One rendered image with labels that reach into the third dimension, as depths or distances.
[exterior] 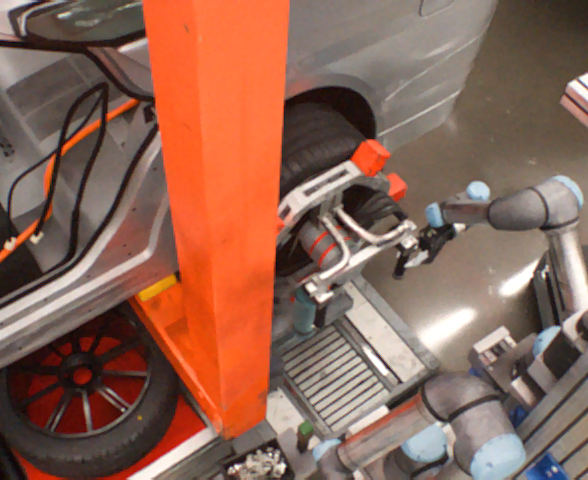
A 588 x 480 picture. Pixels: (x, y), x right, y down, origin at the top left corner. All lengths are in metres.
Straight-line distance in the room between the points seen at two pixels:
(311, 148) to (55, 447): 1.27
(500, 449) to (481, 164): 2.55
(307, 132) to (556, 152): 2.11
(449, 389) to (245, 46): 0.84
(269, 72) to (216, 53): 0.13
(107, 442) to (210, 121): 1.56
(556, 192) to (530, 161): 1.90
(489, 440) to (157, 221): 1.19
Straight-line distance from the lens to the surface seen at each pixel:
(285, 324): 2.95
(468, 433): 1.54
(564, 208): 2.13
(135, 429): 2.50
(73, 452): 2.51
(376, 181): 2.36
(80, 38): 1.70
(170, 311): 2.47
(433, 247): 2.43
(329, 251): 2.32
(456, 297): 3.39
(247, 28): 1.06
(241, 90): 1.13
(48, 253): 2.53
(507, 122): 4.16
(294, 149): 2.21
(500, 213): 2.09
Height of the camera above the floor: 2.83
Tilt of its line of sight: 56 degrees down
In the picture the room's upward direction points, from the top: 6 degrees clockwise
